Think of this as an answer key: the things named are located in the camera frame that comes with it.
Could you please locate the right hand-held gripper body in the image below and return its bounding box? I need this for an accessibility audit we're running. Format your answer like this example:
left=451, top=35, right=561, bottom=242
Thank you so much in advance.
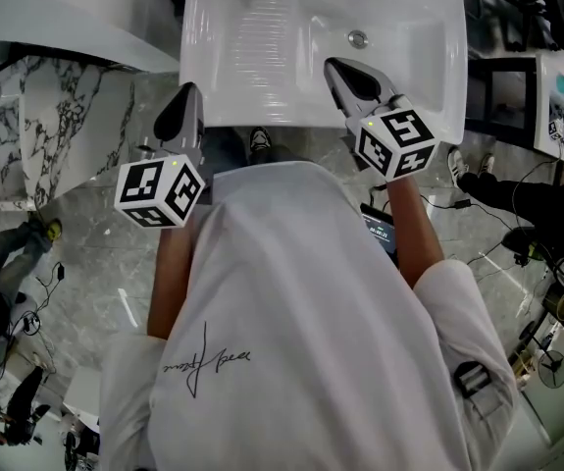
left=342, top=93, right=441, bottom=183

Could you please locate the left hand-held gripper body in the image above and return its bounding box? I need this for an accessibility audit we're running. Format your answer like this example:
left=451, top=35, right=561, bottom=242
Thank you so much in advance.
left=113, top=131, right=215, bottom=231

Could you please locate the person's left forearm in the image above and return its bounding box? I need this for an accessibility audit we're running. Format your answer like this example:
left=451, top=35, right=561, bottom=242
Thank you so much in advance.
left=146, top=223, right=202, bottom=341

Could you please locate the person's right forearm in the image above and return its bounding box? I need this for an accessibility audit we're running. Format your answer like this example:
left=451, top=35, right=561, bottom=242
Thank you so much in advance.
left=384, top=174, right=447, bottom=292

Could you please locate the person's right shoe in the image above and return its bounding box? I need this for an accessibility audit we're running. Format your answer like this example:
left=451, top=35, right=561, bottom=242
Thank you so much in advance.
left=249, top=126, right=274, bottom=156

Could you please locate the person's right leg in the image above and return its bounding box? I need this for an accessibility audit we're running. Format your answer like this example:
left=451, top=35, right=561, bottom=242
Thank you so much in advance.
left=246, top=142, right=308, bottom=167

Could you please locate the white basin table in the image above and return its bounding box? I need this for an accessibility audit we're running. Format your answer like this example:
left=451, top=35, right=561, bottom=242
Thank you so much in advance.
left=179, top=0, right=470, bottom=146

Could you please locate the black screen device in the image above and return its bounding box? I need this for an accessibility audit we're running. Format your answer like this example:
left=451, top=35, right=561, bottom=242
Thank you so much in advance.
left=359, top=202, right=401, bottom=267

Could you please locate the marble sink cabinet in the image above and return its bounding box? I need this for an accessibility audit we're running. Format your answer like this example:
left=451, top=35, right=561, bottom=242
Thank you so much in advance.
left=0, top=55, right=138, bottom=213

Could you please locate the white curved partition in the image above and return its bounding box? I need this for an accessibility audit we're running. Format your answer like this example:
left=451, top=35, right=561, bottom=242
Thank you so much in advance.
left=0, top=0, right=182, bottom=75

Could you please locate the person's white shirt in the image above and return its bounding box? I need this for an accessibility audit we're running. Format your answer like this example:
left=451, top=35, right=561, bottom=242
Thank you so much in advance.
left=98, top=159, right=521, bottom=471

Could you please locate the black desk fan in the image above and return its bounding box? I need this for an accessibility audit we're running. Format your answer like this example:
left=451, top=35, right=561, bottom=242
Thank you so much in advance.
left=536, top=348, right=564, bottom=391

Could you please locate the black floor cable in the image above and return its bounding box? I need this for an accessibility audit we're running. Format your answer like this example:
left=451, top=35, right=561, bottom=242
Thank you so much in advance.
left=421, top=192, right=514, bottom=231

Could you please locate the white basin on black frame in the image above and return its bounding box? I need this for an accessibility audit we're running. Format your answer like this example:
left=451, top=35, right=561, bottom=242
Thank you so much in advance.
left=467, top=52, right=564, bottom=172

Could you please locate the black strap buckle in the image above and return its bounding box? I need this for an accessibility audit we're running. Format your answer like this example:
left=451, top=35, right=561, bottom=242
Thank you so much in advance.
left=452, top=360, right=493, bottom=399

